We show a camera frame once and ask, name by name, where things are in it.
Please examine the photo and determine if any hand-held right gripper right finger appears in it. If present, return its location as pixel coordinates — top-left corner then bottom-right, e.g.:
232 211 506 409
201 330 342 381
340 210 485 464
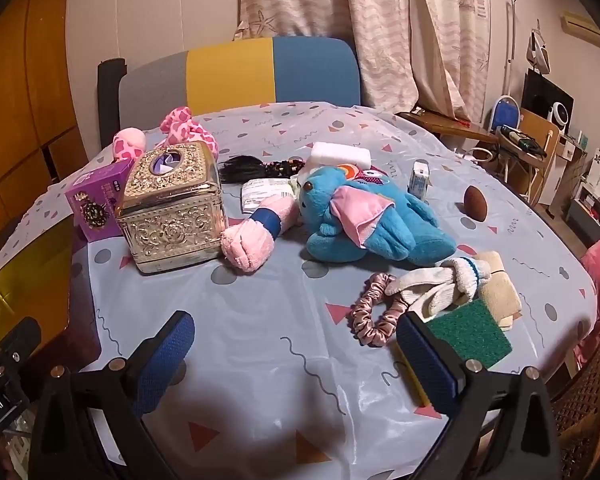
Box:
396 311 564 480

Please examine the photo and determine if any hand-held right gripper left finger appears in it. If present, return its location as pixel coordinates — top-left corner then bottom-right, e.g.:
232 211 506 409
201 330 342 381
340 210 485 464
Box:
27 310 197 480

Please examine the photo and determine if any green yellow scouring sponge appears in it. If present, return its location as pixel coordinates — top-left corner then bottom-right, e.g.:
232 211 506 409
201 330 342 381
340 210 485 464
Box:
395 297 514 407

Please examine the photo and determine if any beige cloth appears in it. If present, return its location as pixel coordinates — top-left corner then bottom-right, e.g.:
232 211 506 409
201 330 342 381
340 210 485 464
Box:
472 251 524 331

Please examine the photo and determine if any blue plush elephant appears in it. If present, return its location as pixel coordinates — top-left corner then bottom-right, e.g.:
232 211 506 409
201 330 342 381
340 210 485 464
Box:
296 165 457 267

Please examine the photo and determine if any pink towel blue band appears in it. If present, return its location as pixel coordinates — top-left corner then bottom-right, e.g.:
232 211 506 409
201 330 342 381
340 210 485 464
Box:
220 192 301 274

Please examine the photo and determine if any white sponge block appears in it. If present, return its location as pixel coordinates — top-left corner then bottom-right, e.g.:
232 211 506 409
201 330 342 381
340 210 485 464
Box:
307 142 373 171

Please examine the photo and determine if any white knit glove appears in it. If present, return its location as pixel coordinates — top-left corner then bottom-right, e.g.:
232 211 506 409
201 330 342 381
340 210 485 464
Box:
384 256 492 319

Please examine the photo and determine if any pink satin scrunchie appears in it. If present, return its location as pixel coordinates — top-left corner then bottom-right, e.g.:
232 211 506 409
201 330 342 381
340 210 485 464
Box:
349 273 407 347

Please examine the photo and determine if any patterned plastic tablecloth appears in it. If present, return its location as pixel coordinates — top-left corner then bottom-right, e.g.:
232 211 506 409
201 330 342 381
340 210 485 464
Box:
0 101 599 480

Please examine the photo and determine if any ornate gold tissue box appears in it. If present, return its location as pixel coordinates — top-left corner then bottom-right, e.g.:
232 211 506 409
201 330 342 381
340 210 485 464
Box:
116 141 230 275

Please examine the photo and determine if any wicker chair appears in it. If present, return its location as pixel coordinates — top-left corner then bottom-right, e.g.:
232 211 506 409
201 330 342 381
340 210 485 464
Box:
549 305 600 480

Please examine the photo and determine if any brown egg-shaped sponge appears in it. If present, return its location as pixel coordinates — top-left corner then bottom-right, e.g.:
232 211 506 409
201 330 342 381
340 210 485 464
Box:
462 186 487 221

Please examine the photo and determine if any purple cardboard box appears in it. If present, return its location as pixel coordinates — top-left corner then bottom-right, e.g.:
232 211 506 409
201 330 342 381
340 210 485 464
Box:
65 159 134 242

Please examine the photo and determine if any small white carton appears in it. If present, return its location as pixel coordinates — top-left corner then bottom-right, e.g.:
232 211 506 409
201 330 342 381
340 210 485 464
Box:
407 159 431 202

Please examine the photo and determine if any white tissue packet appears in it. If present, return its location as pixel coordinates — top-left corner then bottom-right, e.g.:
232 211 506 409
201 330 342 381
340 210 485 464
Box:
241 177 301 214

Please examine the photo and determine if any black hair piece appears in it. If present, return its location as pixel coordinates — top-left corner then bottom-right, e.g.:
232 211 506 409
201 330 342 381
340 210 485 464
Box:
218 156 307 184

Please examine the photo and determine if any pink spotted plush toy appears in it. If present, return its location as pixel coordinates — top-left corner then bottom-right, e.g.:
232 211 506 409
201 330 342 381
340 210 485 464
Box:
112 106 220 163

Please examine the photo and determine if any wooden side table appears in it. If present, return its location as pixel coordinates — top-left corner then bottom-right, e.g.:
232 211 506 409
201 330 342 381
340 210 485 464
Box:
397 109 499 145

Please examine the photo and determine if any blue folding chair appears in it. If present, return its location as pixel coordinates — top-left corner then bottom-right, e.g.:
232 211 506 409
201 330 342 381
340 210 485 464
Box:
489 95 524 134

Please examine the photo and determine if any wooden wardrobe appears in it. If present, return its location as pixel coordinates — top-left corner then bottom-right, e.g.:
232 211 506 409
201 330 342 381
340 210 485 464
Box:
0 0 97 261

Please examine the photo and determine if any grey yellow blue chair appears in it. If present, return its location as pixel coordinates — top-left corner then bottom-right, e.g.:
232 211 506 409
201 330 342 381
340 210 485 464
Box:
97 36 362 152

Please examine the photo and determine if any black monitor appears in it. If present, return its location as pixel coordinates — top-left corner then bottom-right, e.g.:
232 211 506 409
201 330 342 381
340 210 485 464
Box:
522 68 576 122

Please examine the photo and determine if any pink patterned curtain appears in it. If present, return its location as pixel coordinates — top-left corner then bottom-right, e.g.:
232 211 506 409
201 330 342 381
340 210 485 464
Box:
232 0 491 122

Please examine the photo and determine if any white air conditioner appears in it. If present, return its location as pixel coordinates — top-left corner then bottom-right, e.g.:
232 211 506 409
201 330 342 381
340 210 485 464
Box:
560 10 600 40

